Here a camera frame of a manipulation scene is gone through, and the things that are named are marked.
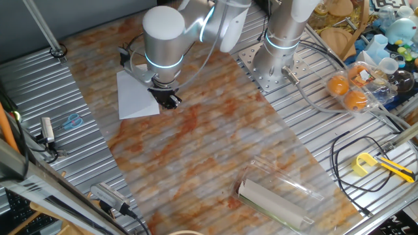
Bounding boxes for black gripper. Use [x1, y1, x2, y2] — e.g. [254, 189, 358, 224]
[147, 85, 183, 110]

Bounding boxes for white paper sheet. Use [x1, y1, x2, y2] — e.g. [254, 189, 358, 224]
[116, 63, 161, 121]

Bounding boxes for orange marble pattern mat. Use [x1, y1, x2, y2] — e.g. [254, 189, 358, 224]
[60, 0, 365, 235]

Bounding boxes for grey device with grille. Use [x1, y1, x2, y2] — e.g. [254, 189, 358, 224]
[89, 181, 131, 216]

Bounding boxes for clear plastic box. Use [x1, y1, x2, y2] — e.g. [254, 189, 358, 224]
[232, 155, 325, 233]

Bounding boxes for grey cardboard insert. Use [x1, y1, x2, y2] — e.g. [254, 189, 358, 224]
[237, 178, 310, 231]

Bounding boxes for orange fruit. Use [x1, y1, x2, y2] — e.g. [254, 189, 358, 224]
[343, 90, 368, 111]
[347, 64, 370, 86]
[327, 74, 349, 96]

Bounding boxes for orange rod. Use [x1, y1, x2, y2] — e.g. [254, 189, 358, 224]
[0, 101, 20, 154]

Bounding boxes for glass jar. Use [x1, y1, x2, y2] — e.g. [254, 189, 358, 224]
[308, 2, 329, 29]

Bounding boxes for black keyboard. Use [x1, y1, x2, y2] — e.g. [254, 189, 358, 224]
[5, 191, 61, 235]

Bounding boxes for yellow plastic hook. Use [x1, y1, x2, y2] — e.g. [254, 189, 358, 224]
[351, 152, 379, 178]

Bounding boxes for clear plastic fruit carton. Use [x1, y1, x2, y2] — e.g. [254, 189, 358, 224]
[325, 61, 398, 115]

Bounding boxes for pale blue hexagonal cup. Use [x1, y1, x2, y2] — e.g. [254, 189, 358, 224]
[364, 33, 389, 59]

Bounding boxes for translucent white cup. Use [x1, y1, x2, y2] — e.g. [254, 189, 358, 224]
[378, 57, 400, 75]

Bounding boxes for clear glass sphere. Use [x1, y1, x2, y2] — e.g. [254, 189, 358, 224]
[388, 69, 416, 94]

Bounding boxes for clear plastic bottle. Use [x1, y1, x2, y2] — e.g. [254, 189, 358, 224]
[378, 4, 396, 24]

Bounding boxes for yellow utility knife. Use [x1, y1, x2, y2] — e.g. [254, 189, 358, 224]
[374, 155, 416, 183]

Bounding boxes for aluminium profile bar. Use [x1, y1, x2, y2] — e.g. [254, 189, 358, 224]
[380, 122, 418, 154]

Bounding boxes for green yellow toy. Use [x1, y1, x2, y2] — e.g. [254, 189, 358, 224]
[396, 46, 414, 62]

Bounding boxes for black white fiducial marker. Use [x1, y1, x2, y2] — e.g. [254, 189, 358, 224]
[372, 0, 413, 11]

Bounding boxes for black box white lettering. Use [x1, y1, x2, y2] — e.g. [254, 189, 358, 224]
[368, 208, 418, 235]

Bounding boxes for wrist camera silver bracket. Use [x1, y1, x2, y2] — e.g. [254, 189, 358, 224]
[118, 46, 157, 86]

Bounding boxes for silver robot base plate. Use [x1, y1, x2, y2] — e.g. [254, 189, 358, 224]
[237, 42, 311, 94]

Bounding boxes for blue handled scissors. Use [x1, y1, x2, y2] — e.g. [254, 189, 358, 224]
[54, 112, 84, 132]

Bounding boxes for black plug cable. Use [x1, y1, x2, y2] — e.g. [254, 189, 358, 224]
[119, 204, 151, 235]

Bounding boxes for grey hose metal connector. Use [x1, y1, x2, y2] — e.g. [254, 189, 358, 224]
[281, 65, 418, 131]

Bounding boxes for silver camera on stand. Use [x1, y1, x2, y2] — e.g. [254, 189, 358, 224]
[34, 116, 69, 164]

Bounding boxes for aluminium frame beam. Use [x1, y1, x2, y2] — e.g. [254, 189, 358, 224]
[0, 138, 131, 235]

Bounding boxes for black base cable bundle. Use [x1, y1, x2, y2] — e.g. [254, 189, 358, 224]
[298, 38, 347, 71]

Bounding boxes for black loose cable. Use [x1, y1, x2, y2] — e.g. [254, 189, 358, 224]
[330, 130, 394, 218]

